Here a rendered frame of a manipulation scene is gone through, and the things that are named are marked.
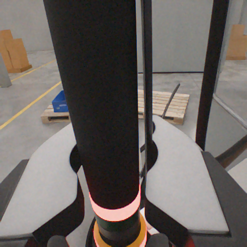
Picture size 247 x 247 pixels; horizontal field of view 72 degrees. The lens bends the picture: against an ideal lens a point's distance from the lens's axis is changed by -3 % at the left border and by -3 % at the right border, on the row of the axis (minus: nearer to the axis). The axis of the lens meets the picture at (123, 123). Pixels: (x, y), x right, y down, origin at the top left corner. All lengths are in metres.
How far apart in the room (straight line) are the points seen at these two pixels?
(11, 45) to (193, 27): 6.48
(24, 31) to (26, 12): 1.27
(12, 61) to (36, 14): 6.36
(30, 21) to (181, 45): 11.10
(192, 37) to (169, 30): 0.68
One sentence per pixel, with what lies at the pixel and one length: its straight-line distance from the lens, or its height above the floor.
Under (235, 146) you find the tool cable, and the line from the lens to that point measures 0.29.
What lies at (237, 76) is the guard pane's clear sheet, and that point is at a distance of 1.33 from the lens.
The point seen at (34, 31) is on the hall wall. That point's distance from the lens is 14.51.
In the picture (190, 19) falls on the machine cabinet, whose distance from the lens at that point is 5.66.
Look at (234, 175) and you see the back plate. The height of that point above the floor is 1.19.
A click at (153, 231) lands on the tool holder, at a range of 0.19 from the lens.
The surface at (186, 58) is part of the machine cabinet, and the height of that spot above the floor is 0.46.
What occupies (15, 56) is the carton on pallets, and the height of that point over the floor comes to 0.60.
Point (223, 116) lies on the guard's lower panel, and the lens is 1.45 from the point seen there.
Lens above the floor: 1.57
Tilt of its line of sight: 31 degrees down
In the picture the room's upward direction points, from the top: 4 degrees counter-clockwise
